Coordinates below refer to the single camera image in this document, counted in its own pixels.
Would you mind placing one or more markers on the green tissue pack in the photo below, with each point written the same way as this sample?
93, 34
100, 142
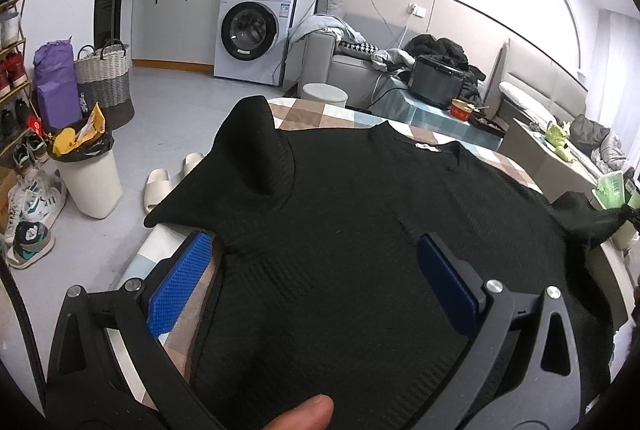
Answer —
611, 190

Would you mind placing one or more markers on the black rice cooker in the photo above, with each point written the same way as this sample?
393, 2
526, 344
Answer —
434, 83

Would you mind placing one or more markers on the purple bag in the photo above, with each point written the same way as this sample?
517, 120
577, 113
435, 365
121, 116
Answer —
56, 84

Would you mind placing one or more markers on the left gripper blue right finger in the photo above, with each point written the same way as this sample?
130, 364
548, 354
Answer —
455, 284

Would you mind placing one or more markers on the white kitchen counter cabinet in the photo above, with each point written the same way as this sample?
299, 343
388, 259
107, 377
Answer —
174, 33

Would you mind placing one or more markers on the plaid bed sheet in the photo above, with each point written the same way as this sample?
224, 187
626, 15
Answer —
288, 114

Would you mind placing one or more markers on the beige slipper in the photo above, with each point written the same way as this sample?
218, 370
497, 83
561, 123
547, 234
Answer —
157, 187

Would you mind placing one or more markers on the white round stool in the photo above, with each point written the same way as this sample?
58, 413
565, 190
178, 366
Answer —
324, 93

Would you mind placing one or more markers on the black knit sweater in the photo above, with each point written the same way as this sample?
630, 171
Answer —
320, 290

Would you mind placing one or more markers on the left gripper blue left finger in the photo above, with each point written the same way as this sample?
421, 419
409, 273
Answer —
171, 283

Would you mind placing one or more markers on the grey bedside cabinet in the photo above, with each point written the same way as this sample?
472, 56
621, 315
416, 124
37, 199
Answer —
554, 177

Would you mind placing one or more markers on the woven laundry basket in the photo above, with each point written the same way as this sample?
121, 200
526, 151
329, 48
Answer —
103, 79

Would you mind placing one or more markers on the person's left hand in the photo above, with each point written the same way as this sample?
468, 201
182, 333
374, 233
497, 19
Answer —
313, 414

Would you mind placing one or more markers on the white green sneaker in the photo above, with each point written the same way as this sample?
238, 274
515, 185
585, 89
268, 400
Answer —
32, 241

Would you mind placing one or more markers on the white washing machine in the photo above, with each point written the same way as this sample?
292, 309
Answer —
252, 39

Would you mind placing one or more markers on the grey sofa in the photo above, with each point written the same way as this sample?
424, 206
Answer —
340, 55

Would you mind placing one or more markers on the red bowl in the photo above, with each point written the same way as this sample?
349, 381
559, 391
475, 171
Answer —
461, 110

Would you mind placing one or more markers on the wooden shoe rack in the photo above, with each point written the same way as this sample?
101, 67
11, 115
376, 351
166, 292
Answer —
18, 112

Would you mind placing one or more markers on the black clothes pile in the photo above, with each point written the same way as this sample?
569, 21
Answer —
448, 52

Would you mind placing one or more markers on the white trash bin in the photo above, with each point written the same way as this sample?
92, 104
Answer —
90, 174

